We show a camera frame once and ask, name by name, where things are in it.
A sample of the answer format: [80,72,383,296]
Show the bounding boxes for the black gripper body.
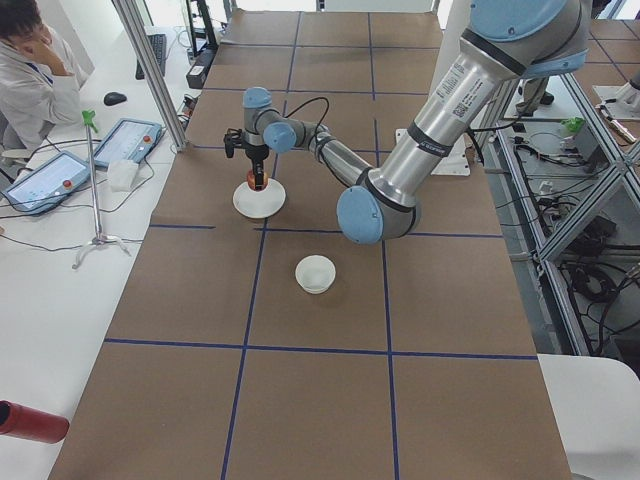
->
[245,144,268,162]

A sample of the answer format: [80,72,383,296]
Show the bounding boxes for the red yellow apple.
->
[246,170,269,191]

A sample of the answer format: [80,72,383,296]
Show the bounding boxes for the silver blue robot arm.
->
[225,1,592,244]

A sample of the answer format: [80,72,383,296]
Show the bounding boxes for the white round plate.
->
[232,179,286,219]

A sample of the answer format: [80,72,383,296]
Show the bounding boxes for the black box on table edge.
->
[186,49,215,90]

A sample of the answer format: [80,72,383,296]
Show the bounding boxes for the far teach pendant tablet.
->
[94,118,163,168]

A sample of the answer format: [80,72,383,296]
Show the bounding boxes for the teach pendant tablet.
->
[94,118,163,168]
[2,151,90,215]

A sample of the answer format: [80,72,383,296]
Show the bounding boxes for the black keyboard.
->
[134,33,168,81]

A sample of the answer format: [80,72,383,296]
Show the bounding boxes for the black computer mouse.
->
[103,91,127,106]

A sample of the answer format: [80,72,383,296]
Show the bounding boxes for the silver stand with green clip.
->
[72,110,131,270]

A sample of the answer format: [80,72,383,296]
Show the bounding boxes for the person in white coat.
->
[1,1,87,150]

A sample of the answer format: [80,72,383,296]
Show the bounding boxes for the near teach pendant tablet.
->
[2,151,90,215]

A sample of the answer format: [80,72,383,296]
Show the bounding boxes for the red cylinder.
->
[1,400,70,444]

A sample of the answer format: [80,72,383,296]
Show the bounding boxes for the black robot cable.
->
[282,97,331,136]

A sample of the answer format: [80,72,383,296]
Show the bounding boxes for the aluminium frame post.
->
[113,0,187,152]

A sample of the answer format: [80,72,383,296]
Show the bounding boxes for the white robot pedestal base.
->
[395,0,476,178]

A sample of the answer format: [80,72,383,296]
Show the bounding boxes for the aluminium frame rack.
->
[491,75,639,358]

